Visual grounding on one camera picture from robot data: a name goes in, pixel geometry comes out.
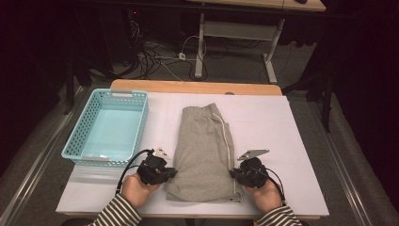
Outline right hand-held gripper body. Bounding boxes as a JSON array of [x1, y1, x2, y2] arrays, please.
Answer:
[[237, 149, 270, 189]]

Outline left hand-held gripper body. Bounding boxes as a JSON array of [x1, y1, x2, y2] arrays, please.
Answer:
[[136, 147, 172, 186]]

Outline grey shorts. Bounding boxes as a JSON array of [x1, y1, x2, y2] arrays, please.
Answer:
[[165, 103, 244, 204]]

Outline light blue plastic basket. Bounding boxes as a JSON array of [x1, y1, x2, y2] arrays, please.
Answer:
[[60, 88, 150, 168]]

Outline person's right hand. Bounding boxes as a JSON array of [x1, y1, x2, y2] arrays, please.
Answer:
[[244, 178, 283, 215]]

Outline person's left hand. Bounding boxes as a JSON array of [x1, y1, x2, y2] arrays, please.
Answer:
[[120, 173, 163, 210]]

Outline black stand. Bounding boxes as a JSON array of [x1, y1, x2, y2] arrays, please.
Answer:
[[281, 46, 335, 134], [62, 59, 93, 116]]

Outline dark computer case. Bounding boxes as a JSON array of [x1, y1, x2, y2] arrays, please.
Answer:
[[100, 8, 140, 69]]

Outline desk with white metal legs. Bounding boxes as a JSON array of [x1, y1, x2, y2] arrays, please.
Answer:
[[187, 0, 327, 85]]

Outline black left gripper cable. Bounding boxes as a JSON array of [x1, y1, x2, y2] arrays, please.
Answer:
[[115, 149, 155, 194]]

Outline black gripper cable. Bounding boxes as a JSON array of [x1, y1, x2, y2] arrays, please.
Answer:
[[115, 149, 155, 194], [250, 168, 286, 205]]

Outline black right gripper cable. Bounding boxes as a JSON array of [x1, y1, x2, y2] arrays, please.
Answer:
[[250, 168, 286, 205]]

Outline metal floor rail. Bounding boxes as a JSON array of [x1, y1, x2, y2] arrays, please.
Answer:
[[0, 86, 92, 226], [307, 98, 375, 226]]

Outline straight white cable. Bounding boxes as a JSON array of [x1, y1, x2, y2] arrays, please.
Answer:
[[137, 51, 184, 82]]

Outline bundle of black cables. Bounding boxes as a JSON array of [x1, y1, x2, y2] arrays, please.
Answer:
[[128, 18, 210, 82]]

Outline looped white cable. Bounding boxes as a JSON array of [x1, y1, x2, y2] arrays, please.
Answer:
[[181, 34, 208, 62]]

